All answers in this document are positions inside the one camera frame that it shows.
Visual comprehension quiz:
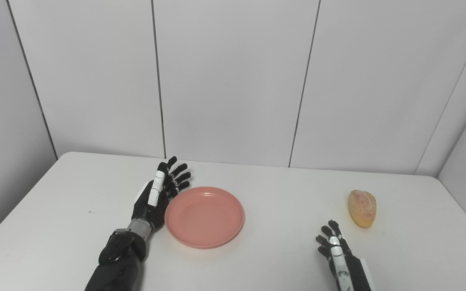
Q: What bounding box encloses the pink plate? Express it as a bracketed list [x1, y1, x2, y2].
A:
[164, 186, 245, 249]

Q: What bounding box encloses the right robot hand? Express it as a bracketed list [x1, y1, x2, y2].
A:
[315, 219, 376, 291]

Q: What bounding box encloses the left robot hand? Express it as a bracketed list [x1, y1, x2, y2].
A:
[131, 156, 192, 233]

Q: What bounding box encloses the bread roll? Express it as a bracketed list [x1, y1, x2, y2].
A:
[347, 190, 377, 229]

